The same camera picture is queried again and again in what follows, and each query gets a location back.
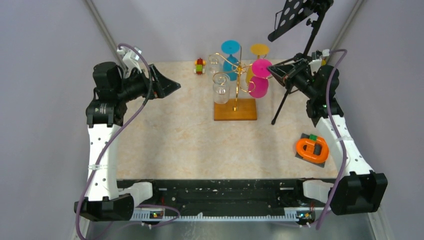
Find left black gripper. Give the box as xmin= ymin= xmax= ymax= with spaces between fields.
xmin=116 ymin=63 xmax=181 ymax=102

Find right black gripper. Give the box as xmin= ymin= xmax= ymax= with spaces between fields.
xmin=266 ymin=59 xmax=318 ymax=100

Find magenta wine glass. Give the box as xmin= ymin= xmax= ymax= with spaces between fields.
xmin=248 ymin=58 xmax=272 ymax=99

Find yellow wine glass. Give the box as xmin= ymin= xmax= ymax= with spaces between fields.
xmin=245 ymin=43 xmax=270 ymax=85

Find clear glass front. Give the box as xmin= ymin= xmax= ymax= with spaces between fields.
xmin=212 ymin=73 xmax=230 ymax=105

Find clear glass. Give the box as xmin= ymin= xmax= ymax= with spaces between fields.
xmin=207 ymin=54 xmax=221 ymax=77
xmin=212 ymin=73 xmax=230 ymax=105

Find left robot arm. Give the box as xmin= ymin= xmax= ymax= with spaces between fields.
xmin=74 ymin=61 xmax=181 ymax=222

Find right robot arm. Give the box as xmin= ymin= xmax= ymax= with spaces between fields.
xmin=267 ymin=60 xmax=388 ymax=216

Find blue wine glass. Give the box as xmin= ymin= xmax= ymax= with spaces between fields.
xmin=221 ymin=40 xmax=241 ymax=81

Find colourful toy car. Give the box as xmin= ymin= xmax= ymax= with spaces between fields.
xmin=193 ymin=57 xmax=206 ymax=75

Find clear hanging glass back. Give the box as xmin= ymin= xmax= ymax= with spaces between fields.
xmin=207 ymin=54 xmax=221 ymax=77

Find black music stand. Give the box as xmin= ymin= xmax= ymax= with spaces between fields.
xmin=267 ymin=0 xmax=334 ymax=125

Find orange tape dispenser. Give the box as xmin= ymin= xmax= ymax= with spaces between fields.
xmin=294 ymin=133 xmax=330 ymax=168

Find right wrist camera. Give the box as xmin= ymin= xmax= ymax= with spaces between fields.
xmin=309 ymin=49 xmax=330 ymax=72

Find gold wire glass rack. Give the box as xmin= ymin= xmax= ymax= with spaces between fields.
xmin=213 ymin=45 xmax=258 ymax=121

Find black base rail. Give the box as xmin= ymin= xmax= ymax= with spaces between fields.
xmin=115 ymin=178 xmax=335 ymax=220

